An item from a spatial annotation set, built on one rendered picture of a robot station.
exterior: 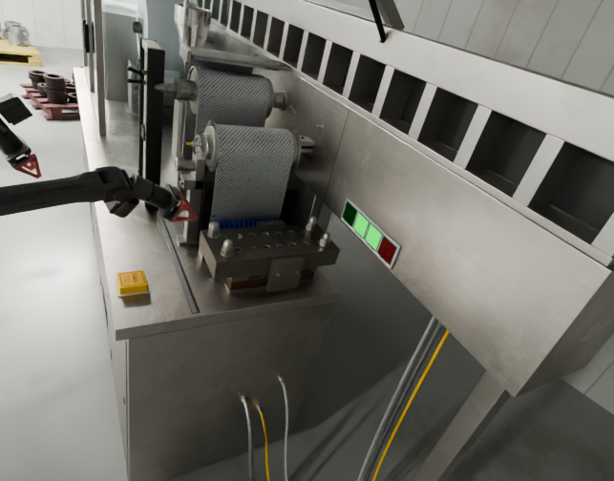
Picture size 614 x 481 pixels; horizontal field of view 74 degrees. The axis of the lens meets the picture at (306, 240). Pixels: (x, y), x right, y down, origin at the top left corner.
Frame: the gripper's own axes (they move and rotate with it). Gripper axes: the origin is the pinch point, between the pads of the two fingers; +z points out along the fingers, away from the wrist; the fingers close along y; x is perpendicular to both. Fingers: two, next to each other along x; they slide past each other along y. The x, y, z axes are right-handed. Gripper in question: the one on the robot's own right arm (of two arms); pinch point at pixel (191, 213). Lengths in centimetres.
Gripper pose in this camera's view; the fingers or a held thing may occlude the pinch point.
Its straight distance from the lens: 125.2
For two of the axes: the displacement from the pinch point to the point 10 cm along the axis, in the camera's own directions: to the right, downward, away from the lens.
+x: 6.3, -7.5, -1.9
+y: 4.5, 5.5, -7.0
